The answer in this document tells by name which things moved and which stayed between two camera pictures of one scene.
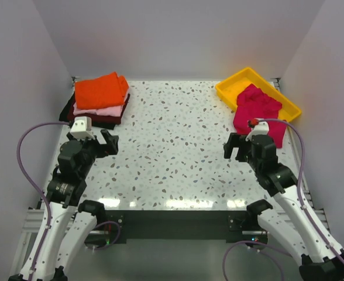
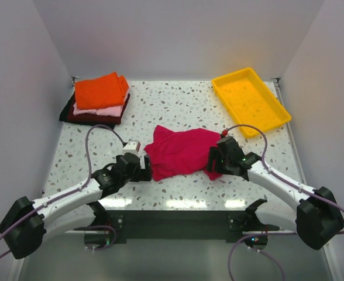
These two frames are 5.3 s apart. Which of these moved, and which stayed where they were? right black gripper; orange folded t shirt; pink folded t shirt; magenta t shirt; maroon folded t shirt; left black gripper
Moved: left black gripper; right black gripper; magenta t shirt
Stayed: pink folded t shirt; orange folded t shirt; maroon folded t shirt
